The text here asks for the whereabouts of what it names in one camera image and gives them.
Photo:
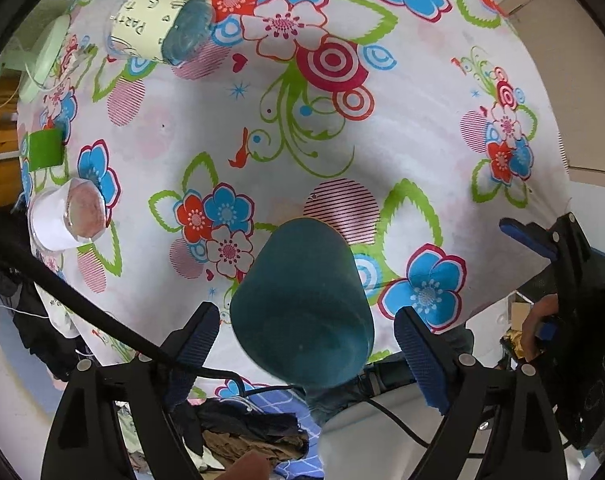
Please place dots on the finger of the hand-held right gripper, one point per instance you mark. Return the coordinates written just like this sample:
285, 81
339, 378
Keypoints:
525, 237

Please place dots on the clear cup with cream label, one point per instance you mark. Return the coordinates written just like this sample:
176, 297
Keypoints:
147, 25

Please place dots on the teal cup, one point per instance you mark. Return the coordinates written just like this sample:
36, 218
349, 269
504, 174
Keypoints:
302, 305

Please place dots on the light green fan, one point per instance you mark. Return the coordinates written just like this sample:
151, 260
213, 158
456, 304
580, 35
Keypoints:
45, 60

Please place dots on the floral tablecloth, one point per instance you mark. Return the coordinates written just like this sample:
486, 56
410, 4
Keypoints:
407, 135

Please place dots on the clear cup with white sleeve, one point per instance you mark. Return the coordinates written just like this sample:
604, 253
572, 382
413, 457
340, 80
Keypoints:
65, 215

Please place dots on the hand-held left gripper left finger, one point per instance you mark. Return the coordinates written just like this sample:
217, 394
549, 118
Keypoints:
198, 340

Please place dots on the pile of dark clothes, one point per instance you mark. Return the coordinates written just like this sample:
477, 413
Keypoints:
242, 430

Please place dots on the green cup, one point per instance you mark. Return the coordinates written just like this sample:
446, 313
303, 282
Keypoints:
42, 149

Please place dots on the blue plaid cloth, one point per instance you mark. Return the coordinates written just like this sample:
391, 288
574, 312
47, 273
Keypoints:
282, 402

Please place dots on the person's right hand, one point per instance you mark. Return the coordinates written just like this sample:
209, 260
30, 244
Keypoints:
537, 325

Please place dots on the wooden furniture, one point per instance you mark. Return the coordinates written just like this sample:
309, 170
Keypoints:
0, 140

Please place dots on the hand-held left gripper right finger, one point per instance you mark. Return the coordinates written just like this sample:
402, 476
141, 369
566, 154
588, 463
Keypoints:
422, 360

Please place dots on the dark hanging cloth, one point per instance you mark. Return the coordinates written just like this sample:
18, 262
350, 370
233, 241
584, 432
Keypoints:
35, 325

